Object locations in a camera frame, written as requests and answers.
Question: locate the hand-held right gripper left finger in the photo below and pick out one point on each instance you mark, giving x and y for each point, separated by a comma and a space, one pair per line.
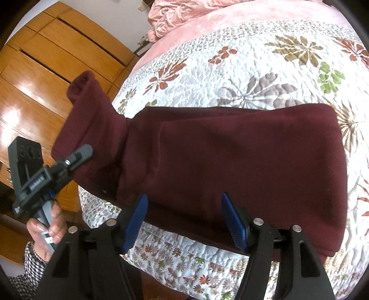
134, 222

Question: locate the pink plush bed sheet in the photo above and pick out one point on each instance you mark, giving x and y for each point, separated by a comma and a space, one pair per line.
230, 20

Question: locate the crumpled pink duvet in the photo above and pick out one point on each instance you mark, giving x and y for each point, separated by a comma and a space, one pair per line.
184, 14

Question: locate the floral quilted bedspread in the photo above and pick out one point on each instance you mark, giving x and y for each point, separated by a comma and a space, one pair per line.
259, 66

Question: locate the person's left hand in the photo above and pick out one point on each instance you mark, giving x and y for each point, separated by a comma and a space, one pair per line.
56, 222

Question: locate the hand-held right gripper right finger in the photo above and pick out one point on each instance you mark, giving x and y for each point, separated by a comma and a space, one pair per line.
235, 222

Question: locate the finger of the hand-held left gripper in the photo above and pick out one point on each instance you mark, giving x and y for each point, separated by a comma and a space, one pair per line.
82, 154

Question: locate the dark nightstand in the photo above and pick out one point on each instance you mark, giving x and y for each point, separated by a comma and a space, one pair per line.
141, 47

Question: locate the maroon pants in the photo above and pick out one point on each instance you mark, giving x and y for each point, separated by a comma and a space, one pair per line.
219, 161

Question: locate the person's left forearm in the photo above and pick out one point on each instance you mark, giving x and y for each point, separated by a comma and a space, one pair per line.
31, 271

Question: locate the wooden wardrobe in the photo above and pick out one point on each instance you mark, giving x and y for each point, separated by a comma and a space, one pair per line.
57, 57

